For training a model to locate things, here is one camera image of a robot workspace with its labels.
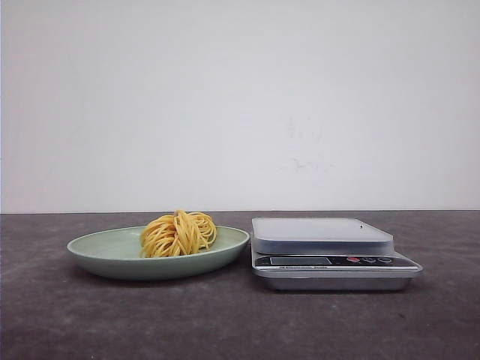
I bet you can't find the yellow vermicelli noodle bundle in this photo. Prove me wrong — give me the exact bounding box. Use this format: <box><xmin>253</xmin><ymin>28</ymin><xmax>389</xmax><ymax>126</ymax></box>
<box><xmin>139</xmin><ymin>210</ymin><xmax>217</xmax><ymax>258</ymax></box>

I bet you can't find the light green plate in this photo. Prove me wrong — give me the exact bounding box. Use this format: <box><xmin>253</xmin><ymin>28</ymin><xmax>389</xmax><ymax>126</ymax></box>
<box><xmin>67</xmin><ymin>226</ymin><xmax>250</xmax><ymax>281</ymax></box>

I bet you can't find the silver electronic kitchen scale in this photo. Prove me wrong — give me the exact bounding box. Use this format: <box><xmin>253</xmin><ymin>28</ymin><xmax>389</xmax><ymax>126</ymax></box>
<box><xmin>251</xmin><ymin>217</ymin><xmax>423</xmax><ymax>291</ymax></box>

